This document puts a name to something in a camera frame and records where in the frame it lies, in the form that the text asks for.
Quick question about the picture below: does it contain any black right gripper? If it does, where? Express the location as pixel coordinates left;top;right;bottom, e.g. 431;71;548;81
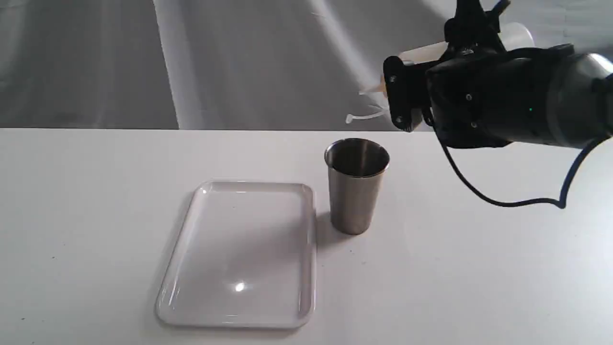
383;0;575;149

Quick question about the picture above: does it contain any clear squeeze bottle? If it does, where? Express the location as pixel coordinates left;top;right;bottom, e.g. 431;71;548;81
346;22;535;125

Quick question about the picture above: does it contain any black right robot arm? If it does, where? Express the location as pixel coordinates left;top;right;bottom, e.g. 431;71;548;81
383;0;612;149

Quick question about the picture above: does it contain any stainless steel cup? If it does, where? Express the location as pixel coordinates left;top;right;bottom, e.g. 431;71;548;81
324;138;390;235

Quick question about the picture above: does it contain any grey backdrop cloth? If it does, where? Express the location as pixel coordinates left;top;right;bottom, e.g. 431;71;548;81
0;0;613;132

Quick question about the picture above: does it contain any white plastic tray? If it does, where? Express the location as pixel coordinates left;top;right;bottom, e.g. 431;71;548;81
155;180;316;330

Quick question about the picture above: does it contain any black cable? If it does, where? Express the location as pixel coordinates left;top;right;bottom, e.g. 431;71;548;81
421;0;613;209

